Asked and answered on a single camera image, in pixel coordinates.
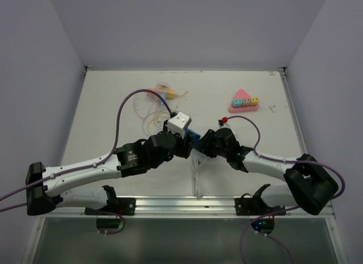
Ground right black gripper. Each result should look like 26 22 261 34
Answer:
192 130 229 159

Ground blue cube socket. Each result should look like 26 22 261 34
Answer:
184 128 201 149

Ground white power cord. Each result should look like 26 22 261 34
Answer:
191 153 210 199

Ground pink triangular power strip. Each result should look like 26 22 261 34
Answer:
228 89 260 114

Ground teal usb charger plug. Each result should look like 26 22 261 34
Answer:
232 99 243 108

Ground beige usb charger plug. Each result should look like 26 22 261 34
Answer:
242 98 251 107

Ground yellow usb charger plug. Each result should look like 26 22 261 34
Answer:
250 97 260 106

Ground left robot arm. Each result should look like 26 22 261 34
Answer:
26 129 200 216

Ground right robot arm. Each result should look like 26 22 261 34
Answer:
194 128 338 215

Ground light blue charger plug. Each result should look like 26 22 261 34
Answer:
160 93 166 107

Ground yellow charger plug on cube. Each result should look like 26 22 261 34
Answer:
166 90 176 99

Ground orange-pink charger plug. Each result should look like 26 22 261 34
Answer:
146 88 158 99

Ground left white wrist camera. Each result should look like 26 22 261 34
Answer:
166 112 192 133

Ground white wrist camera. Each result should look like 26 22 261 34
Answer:
218 117 230 129
166 112 192 133

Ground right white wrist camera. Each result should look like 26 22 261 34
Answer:
218 117 230 129

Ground tangled thin coloured cables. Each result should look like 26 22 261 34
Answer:
133 89 189 136

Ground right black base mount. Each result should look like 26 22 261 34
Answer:
234 184 286 216

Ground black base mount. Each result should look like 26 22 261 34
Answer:
85 185 136 216
234 184 286 216

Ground aluminium front rail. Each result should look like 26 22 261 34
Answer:
41 196 335 219

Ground aluminium rail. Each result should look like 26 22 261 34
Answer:
277 67 307 153
41 196 335 219

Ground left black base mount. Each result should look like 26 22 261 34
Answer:
85 185 136 216

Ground aluminium right side rail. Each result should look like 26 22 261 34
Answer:
277 67 307 153

